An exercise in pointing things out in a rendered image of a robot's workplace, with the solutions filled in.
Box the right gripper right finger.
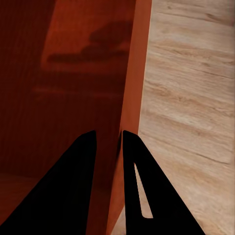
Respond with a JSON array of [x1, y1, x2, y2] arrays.
[[123, 130, 205, 235]]

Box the storage box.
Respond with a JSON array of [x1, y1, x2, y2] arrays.
[[0, 0, 152, 235]]

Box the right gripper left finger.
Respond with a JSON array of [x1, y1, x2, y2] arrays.
[[0, 130, 97, 235]]

